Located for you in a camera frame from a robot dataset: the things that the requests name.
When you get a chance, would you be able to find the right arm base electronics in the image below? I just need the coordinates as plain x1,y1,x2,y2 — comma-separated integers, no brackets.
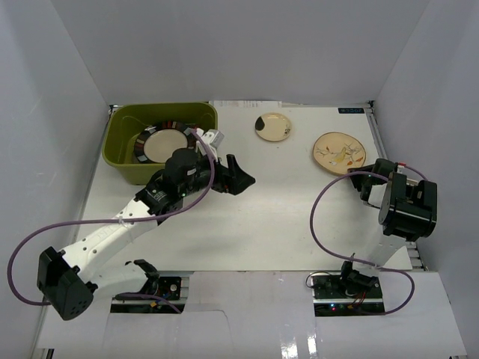
305,271,385,318

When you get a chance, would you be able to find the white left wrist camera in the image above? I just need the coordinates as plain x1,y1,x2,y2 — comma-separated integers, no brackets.
195,128,224,161

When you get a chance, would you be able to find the green plastic bin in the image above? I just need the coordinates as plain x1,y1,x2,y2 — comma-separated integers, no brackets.
102,102,218,185

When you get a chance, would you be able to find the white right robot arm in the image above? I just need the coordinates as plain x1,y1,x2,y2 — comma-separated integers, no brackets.
338,159,437,298

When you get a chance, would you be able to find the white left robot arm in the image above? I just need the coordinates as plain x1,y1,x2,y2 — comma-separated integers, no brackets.
37,148,255,321

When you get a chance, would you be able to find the dark striped rim plate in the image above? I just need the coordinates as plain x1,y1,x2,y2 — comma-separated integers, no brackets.
133,120,196,164

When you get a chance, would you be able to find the blue table label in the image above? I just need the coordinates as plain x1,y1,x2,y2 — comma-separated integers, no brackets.
338,107,364,114

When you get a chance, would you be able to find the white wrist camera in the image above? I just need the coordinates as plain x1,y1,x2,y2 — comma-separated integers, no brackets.
397,162,422,186
195,128,224,161

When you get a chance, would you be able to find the small cream plate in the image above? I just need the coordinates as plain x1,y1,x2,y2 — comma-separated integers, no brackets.
254,112,293,142

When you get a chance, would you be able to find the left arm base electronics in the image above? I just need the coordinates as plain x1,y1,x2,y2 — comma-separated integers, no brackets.
110,276,189,314

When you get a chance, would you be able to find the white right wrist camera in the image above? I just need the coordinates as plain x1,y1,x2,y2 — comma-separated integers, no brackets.
397,162,422,186

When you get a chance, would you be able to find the tan bird pattern plate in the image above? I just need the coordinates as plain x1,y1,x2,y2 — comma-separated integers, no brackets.
312,132,367,176

